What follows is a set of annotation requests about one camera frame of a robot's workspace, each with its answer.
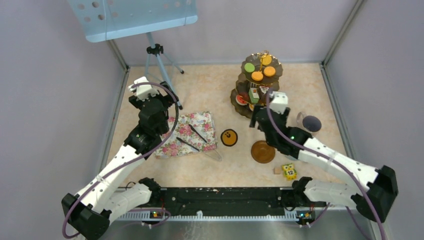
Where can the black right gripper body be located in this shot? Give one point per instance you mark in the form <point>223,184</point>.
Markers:
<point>254,121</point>

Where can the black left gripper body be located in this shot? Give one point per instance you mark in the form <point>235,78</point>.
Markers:
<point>167,101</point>

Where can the green layered cake slice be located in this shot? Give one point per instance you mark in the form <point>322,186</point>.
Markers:
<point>254,95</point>

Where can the chocolate cream cake slice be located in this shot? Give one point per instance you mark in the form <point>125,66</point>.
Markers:
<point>263,89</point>

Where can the smiley face coaster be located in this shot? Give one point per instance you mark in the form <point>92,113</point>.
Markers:
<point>229,137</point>

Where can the red sprinkled donut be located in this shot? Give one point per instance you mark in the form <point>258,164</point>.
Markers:
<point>240,101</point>

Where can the round biscuit cookie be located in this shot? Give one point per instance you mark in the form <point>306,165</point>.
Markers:
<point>269,71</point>

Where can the patterned yellow biscuit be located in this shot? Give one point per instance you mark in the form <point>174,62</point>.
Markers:
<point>266,59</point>

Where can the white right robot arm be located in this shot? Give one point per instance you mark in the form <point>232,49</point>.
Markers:
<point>371,190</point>

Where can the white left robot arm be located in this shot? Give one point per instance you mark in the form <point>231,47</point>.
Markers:
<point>91,210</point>

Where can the brown round saucer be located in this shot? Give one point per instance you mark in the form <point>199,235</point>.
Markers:
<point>262,153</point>

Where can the small wooden cube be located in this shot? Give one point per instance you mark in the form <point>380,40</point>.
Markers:
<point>277,170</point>

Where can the owl number block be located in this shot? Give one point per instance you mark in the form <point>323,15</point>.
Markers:
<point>289,171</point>

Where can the floral serving tray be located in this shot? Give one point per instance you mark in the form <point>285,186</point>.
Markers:
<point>202,121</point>

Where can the three-tier smoked glass stand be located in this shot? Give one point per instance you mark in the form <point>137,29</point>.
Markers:
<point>244,83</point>

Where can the light blue music stand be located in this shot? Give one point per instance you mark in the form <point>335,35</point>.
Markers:
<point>105,20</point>

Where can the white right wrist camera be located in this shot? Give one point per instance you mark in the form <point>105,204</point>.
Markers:
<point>278,102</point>

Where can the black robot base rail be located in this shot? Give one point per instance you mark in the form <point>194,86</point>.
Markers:
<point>229,201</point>

